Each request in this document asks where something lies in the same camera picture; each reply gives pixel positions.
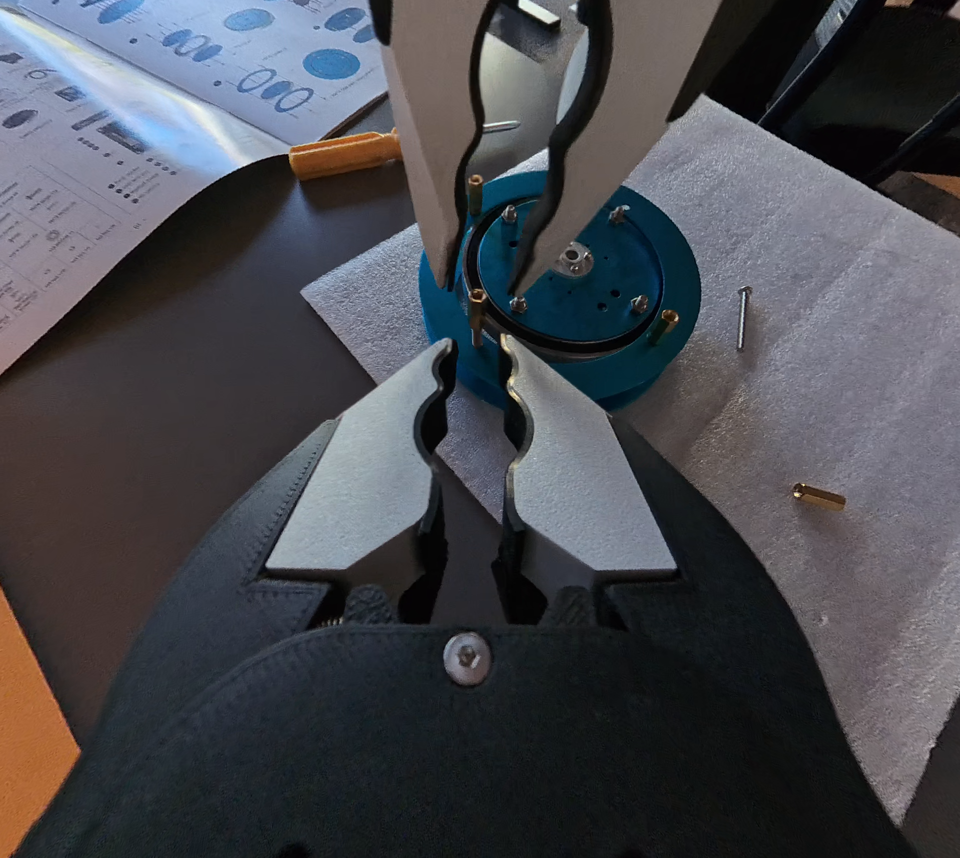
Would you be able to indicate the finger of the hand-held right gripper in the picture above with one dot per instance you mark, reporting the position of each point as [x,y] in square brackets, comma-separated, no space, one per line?
[660,3]
[443,48]

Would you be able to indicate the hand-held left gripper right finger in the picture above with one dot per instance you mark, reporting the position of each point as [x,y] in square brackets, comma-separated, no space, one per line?
[585,498]

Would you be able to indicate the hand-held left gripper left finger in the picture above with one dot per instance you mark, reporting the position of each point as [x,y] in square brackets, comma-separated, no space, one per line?
[360,498]

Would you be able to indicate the blue disc with bearing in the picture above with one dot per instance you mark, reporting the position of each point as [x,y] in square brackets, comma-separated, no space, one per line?
[593,295]

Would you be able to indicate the brass standoff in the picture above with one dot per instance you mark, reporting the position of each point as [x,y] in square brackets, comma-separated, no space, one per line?
[474,186]
[668,328]
[818,495]
[477,313]

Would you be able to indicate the blue round metal base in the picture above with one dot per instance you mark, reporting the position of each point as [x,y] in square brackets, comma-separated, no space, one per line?
[675,265]

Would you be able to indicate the orange cardboard box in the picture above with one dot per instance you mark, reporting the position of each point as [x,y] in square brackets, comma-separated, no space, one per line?
[23,738]

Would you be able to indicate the dark grey desk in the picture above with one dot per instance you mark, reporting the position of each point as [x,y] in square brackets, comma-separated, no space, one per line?
[195,378]

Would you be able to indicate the silver screw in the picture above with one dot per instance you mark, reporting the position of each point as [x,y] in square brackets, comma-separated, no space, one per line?
[743,318]

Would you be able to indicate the white foam sheet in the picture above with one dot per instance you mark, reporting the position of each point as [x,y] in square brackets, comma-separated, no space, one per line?
[840,348]

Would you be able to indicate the printed instruction booklet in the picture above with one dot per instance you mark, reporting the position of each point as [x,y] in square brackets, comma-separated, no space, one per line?
[150,93]

